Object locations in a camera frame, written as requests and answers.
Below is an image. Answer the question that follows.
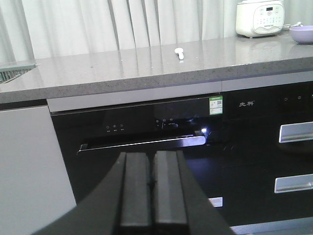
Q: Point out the white blender appliance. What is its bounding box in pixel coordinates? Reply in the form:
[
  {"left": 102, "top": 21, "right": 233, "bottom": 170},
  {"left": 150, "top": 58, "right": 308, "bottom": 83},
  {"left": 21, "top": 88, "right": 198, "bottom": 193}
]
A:
[{"left": 236, "top": 0, "right": 285, "bottom": 38}]

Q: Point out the white curtain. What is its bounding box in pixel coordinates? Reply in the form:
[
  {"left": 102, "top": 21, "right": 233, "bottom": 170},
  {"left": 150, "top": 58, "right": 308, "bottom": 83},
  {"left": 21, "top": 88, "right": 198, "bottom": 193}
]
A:
[{"left": 0, "top": 0, "right": 313, "bottom": 65}]

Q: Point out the black built-in dishwasher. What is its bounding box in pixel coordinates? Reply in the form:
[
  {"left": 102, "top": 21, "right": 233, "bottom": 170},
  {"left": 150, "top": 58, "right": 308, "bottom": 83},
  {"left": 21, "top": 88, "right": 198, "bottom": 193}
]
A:
[{"left": 51, "top": 94, "right": 224, "bottom": 203}]

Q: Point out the grey cabinet door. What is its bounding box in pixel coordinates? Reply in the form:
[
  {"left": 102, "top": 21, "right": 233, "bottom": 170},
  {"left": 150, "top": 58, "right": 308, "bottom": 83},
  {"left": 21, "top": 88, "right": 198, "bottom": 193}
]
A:
[{"left": 0, "top": 106, "right": 76, "bottom": 235}]

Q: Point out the purple bowl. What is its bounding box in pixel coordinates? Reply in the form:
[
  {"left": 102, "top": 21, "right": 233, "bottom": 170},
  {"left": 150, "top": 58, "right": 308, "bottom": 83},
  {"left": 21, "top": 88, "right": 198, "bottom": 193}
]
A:
[{"left": 289, "top": 25, "right": 313, "bottom": 44}]

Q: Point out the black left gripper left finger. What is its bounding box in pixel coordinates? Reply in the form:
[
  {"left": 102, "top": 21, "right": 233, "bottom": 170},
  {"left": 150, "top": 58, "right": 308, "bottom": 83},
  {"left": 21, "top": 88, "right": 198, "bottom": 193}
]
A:
[{"left": 36, "top": 152, "right": 152, "bottom": 235}]

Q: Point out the sink drain rack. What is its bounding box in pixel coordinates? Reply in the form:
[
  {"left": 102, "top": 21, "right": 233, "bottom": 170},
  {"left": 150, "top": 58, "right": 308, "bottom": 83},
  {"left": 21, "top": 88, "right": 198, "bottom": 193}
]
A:
[{"left": 0, "top": 61, "right": 40, "bottom": 84}]

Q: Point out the black drawer cabinet appliance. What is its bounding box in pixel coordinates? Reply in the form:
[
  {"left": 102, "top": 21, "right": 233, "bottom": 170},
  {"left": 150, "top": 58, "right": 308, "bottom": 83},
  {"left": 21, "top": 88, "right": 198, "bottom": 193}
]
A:
[{"left": 221, "top": 82, "right": 313, "bottom": 226}]

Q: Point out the white power cable with plug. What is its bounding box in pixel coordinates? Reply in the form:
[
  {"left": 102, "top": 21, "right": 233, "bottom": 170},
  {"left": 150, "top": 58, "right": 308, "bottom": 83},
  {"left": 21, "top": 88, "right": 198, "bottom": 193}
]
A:
[{"left": 283, "top": 22, "right": 304, "bottom": 31}]

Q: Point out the light blue spoon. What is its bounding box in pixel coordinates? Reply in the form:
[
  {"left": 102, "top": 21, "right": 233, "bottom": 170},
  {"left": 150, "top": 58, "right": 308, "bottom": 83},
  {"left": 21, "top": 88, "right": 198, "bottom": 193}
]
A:
[{"left": 174, "top": 47, "right": 184, "bottom": 60}]

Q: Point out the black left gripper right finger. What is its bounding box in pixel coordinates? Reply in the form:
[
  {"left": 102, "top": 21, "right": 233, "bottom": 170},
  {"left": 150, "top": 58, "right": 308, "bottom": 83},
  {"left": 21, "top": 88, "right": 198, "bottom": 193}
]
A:
[{"left": 153, "top": 151, "right": 234, "bottom": 235}]

